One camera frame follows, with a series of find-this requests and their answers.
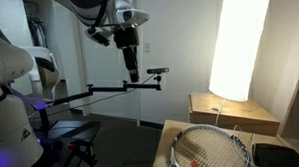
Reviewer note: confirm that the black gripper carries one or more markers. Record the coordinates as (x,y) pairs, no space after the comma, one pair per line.
(127,37)

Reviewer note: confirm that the white blue teal tennis racket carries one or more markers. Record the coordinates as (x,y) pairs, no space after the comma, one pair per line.
(238,143)

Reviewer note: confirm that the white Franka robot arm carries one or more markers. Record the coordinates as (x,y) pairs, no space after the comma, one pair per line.
(8,128)

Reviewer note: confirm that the black folding workbench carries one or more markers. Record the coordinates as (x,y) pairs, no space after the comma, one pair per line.
(71,130)

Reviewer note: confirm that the hanging dark clothes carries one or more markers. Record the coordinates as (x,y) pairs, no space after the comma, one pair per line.
(37,33)

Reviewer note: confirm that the low wooden box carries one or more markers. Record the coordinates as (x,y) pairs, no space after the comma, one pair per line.
(235,116)

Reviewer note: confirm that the light wooden shelf unit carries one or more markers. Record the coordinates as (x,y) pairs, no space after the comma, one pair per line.
(297,105)

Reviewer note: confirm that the black bar camera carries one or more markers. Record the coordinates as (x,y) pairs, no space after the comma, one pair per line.
(157,70)

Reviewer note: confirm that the white wall light switch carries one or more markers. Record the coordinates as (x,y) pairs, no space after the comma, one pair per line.
(147,47)

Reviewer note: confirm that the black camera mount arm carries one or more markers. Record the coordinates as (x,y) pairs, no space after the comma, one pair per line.
(109,89)

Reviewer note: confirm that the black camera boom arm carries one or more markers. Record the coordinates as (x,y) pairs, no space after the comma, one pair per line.
(105,98)

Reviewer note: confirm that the white grey wrist camera box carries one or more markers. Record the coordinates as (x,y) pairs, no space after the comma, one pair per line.
(97,36)

